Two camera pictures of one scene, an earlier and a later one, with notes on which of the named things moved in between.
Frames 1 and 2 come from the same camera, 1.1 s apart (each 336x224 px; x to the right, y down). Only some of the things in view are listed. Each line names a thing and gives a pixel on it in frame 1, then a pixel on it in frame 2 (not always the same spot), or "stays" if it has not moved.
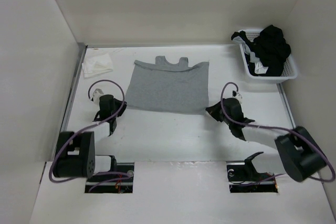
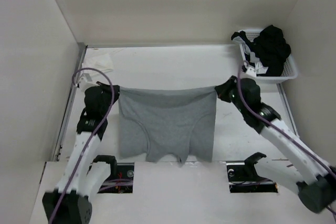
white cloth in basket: [260, 67] stays
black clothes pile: [270, 46] stays
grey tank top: [157, 85] -> [179, 121]
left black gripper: [122, 110] -> [106, 88]
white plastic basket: [290, 71] stays
